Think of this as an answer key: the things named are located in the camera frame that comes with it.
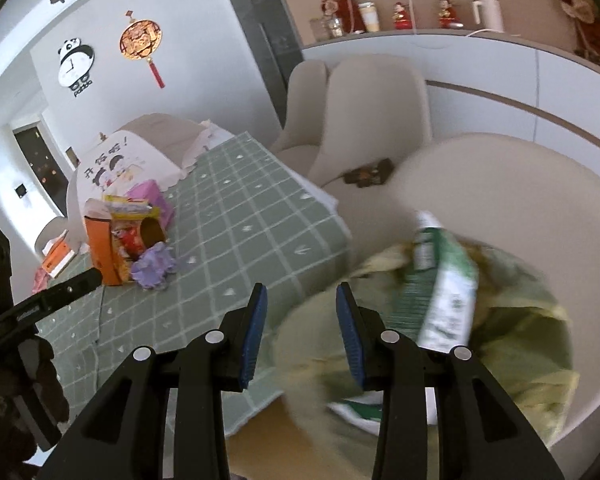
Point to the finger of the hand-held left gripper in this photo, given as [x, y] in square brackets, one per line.
[75, 287]

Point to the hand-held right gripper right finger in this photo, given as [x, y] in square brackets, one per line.
[351, 340]

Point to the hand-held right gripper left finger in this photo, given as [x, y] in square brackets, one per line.
[252, 332]

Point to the green white packet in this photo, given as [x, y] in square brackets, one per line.
[445, 285]

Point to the orange flat box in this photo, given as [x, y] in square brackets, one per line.
[57, 259]

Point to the pink cloth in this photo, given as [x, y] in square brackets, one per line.
[39, 280]

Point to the orange paper box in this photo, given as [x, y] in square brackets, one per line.
[100, 247]

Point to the beige chair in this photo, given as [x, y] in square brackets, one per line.
[55, 227]
[305, 105]
[375, 110]
[505, 185]

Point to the red snack packet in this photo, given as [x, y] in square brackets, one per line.
[129, 250]

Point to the purple crumpled paper flower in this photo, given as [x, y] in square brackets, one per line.
[152, 265]

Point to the yellow snack packet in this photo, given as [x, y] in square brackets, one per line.
[127, 206]

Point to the dark glass door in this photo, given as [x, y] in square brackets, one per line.
[37, 160]

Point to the pink tissue box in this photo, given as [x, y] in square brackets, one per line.
[147, 192]

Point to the green checked tablecloth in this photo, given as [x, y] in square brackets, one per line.
[240, 200]

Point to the cartoon print food cover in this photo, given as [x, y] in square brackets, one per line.
[125, 160]

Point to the dark small object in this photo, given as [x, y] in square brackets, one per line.
[370, 172]

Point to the grey tall panel door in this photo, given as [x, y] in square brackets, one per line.
[260, 35]

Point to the glass jar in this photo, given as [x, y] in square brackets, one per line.
[325, 29]

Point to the cream cup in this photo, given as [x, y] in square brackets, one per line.
[369, 17]

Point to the red gift box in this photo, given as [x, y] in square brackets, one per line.
[350, 14]

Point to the red figurine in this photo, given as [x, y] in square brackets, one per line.
[449, 14]
[402, 16]

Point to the small doll figurine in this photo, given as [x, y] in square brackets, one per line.
[328, 5]

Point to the white electric kettle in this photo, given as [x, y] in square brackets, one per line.
[487, 15]

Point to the wall switch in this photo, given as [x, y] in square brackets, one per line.
[20, 190]

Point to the small brown wall frame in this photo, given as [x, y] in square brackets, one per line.
[70, 156]

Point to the panda wall clock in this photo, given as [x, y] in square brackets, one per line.
[75, 62]

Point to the red gold wall ornament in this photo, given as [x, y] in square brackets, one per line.
[140, 40]

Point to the white wall cabinet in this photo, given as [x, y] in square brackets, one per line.
[480, 60]

